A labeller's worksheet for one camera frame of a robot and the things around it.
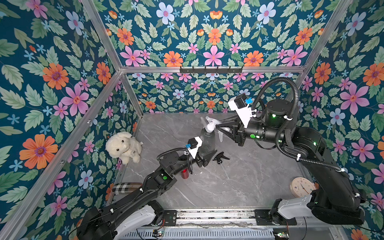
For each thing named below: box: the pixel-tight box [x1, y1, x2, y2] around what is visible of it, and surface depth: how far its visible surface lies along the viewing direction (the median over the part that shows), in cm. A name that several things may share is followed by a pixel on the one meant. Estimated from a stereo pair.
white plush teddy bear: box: [105, 131, 142, 165], surface depth 85 cm
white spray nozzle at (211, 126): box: [205, 116, 231, 143], surface depth 51 cm
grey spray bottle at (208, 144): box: [198, 128, 216, 157], surface depth 57 cm
